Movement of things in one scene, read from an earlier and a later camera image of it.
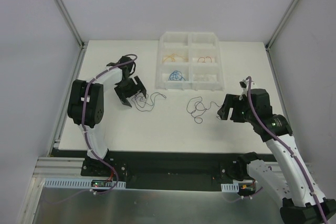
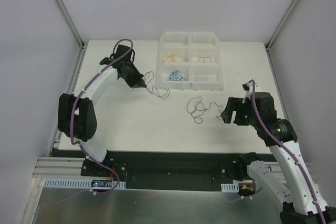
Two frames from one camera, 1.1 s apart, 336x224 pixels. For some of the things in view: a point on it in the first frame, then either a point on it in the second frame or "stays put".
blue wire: [176, 75] stays put
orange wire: [173, 57] stays put
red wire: [204, 62] stays put
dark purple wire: [142, 103] → [147, 83]
